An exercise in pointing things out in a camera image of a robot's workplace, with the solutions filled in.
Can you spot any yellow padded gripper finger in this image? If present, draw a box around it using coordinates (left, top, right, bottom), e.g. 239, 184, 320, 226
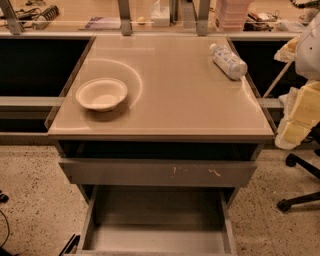
275, 81, 320, 150

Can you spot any white tissue box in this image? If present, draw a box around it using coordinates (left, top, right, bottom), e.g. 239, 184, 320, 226
150, 0, 170, 27

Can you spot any white paper bowl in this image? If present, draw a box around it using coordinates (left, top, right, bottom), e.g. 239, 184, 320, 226
76, 78, 128, 112

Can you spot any white stick with black tip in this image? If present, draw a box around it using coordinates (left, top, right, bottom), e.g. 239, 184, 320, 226
262, 61, 293, 98

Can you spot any small round yellow ball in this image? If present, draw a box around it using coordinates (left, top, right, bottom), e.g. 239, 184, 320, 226
137, 16, 146, 25

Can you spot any clear plastic water bottle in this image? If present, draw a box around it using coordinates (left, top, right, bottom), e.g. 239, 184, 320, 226
210, 44, 248, 81

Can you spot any black ribbed tool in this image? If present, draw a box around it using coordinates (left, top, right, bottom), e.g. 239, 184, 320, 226
31, 5, 59, 30

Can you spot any grey drawer cabinet with top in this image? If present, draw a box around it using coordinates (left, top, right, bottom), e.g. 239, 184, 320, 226
44, 34, 278, 256

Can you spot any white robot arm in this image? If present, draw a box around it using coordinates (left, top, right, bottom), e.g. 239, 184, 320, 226
275, 14, 320, 150

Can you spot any grey drawer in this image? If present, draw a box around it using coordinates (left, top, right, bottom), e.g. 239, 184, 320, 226
59, 158, 256, 187
66, 186, 237, 256

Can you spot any clutter of cables and parts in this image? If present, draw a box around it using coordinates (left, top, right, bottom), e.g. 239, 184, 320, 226
244, 12, 278, 31

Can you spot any pink plastic container stack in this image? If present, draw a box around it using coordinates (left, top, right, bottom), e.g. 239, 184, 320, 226
215, 0, 252, 32

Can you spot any grey top drawer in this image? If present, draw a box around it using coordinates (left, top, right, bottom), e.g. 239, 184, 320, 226
59, 158, 256, 187

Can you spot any purple booklet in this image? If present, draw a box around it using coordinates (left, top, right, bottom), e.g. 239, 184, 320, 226
83, 16, 122, 31

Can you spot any black object on floor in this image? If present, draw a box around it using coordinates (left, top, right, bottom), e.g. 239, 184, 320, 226
58, 234, 80, 256

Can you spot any black floor cable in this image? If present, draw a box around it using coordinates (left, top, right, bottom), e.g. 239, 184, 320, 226
0, 190, 11, 256

